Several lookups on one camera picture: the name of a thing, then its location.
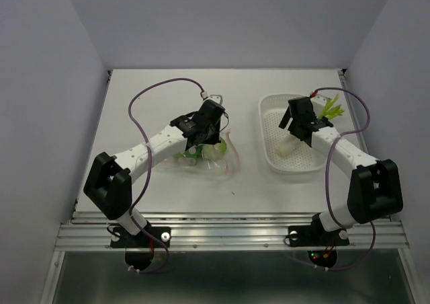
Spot dark green fake leaf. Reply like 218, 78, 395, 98
172, 145, 203, 165

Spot clear zip top bag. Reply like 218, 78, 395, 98
155, 128, 241, 180

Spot green fake celery stalks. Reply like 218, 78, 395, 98
275, 93, 347, 157

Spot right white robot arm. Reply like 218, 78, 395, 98
279, 97, 403, 243

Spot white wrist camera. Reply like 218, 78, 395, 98
311, 94, 327, 106
205, 94, 223, 106

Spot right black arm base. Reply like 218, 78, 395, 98
284, 214, 349, 270

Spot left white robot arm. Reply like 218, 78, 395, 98
83, 95, 225, 246

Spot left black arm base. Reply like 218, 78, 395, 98
106, 224, 171, 274

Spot white perforated plastic basket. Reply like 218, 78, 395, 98
258, 93, 325, 174

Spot aluminium rail frame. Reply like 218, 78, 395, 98
40, 69, 417, 304

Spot green fake cabbage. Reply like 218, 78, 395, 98
202, 139, 228, 161

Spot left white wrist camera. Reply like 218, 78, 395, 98
205, 94, 223, 106

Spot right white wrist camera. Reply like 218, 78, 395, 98
311, 94, 327, 106

